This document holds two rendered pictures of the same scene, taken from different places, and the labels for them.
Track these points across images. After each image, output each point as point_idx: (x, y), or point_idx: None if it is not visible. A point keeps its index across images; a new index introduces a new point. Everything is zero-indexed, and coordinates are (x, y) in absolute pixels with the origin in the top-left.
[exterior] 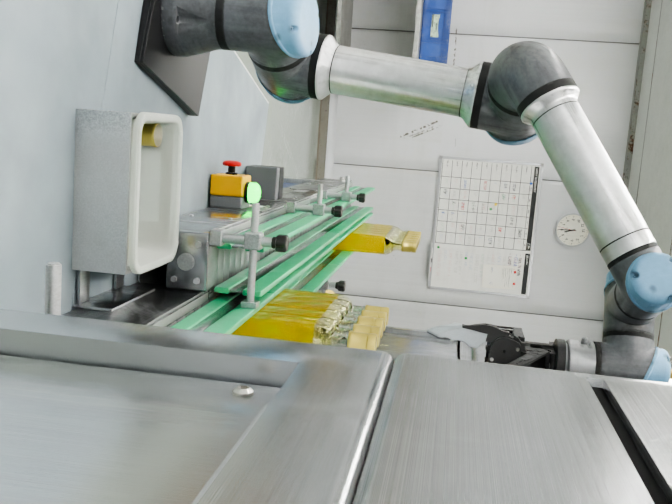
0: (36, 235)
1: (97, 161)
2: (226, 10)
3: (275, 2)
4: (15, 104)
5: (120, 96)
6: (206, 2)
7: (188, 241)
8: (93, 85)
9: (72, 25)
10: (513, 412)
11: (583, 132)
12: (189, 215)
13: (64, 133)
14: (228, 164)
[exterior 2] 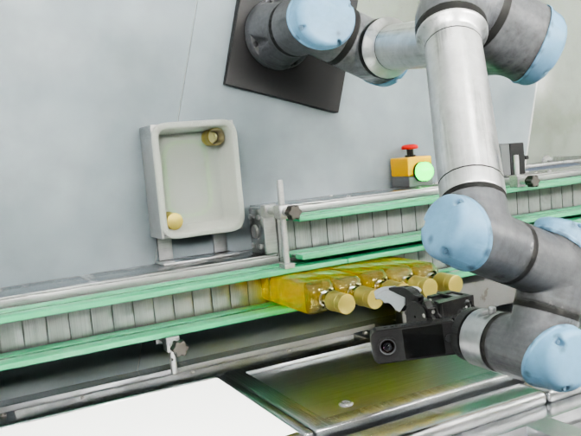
0: (99, 213)
1: (147, 161)
2: (272, 27)
3: (290, 9)
4: (62, 133)
5: (205, 112)
6: (264, 25)
7: (255, 214)
8: (162, 109)
9: (125, 74)
10: None
11: (442, 60)
12: (328, 195)
13: (126, 145)
14: (402, 148)
